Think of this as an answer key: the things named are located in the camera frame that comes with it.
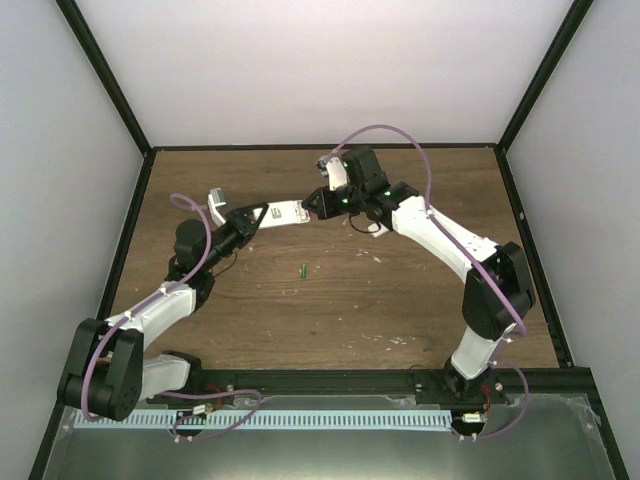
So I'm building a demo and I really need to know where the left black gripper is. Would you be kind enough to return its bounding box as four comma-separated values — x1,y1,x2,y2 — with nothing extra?
201,203,269,272

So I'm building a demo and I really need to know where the white remote control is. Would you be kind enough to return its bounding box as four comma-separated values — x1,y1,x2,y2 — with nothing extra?
260,200,311,229

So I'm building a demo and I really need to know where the white battery compartment cover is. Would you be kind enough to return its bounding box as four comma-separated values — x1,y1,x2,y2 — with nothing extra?
370,225,388,238

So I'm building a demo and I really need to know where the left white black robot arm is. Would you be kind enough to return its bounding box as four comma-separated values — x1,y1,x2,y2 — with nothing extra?
57,202,269,422

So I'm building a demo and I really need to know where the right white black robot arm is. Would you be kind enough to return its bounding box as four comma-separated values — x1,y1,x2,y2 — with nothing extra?
302,146,535,403

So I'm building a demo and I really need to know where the grey metal front plate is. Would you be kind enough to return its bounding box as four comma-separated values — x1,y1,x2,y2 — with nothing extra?
44,394,627,479

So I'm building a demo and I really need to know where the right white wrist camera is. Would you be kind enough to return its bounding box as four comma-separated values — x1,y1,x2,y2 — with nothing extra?
316,154,349,191

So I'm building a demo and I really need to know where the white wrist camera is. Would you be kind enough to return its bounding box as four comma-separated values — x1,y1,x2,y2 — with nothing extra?
316,154,349,191
207,188,226,227

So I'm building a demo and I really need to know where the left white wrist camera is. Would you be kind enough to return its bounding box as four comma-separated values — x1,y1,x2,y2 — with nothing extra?
207,188,226,227

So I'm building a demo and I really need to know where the black aluminium frame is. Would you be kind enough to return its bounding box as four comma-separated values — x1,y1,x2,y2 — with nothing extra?
27,0,631,480

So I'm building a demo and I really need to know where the light blue slotted cable duct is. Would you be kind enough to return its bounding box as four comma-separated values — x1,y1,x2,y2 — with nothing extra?
73,409,452,432

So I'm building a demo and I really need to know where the black front mounting rail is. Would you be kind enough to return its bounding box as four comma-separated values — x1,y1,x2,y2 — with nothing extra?
179,366,597,405

